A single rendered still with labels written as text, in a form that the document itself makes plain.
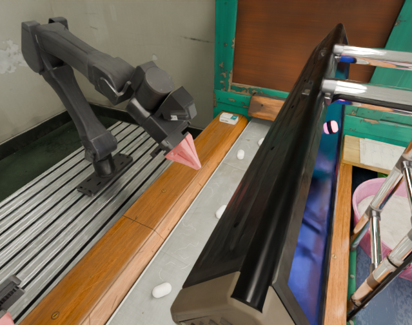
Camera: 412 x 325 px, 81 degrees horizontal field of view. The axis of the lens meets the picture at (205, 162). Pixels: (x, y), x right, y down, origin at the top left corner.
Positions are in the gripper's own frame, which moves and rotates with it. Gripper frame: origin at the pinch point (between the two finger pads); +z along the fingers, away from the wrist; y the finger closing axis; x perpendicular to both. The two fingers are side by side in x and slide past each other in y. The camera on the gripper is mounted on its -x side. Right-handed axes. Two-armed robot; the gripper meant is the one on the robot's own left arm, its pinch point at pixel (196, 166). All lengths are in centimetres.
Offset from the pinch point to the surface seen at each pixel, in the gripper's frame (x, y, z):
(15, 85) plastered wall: 157, 63, -124
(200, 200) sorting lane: 8.2, 0.0, 8.0
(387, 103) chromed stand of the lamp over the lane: -36.6, -11.6, 3.0
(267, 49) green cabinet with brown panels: -11.8, 46.4, -8.2
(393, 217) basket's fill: -20.1, 17.0, 42.3
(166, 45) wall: 67, 121, -62
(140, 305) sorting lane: 7.0, -26.6, 9.3
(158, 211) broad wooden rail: 10.3, -9.1, 1.8
